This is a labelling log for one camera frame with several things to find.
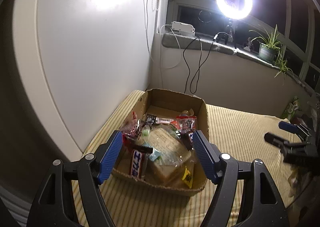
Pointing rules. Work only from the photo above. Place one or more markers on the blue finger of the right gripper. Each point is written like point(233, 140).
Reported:
point(274, 140)
point(291, 128)

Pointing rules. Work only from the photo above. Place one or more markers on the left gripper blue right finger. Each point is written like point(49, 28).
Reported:
point(208, 157)

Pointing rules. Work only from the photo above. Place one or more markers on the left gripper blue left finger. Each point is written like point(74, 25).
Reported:
point(106, 156)

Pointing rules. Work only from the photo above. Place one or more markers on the dark dates clear bag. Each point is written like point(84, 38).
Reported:
point(131, 127)

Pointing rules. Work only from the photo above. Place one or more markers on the snickers bar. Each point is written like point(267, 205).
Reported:
point(139, 160)
point(186, 137)

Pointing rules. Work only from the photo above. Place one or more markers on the yellow candy wrapper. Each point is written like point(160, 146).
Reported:
point(188, 176)

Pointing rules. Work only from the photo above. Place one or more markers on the green candy wrapper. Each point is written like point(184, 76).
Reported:
point(146, 132)

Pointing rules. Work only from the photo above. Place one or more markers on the small red-edged snack bag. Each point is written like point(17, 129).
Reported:
point(187, 123)

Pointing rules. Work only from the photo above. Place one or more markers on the black small snack packet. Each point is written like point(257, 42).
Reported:
point(150, 119)

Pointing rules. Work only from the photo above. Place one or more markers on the pink snack packet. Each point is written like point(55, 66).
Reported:
point(164, 121)

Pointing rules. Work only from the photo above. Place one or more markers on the green mint candy packet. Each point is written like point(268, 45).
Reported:
point(153, 153)

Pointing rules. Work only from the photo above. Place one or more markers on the green snack bag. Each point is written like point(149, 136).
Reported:
point(291, 109)

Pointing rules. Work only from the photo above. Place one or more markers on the potted spider plant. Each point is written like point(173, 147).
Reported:
point(271, 50)

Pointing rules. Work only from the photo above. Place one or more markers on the grey windowsill cover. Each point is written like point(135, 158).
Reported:
point(169, 40)

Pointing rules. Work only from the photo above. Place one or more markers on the white power strip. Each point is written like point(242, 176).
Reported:
point(183, 29)

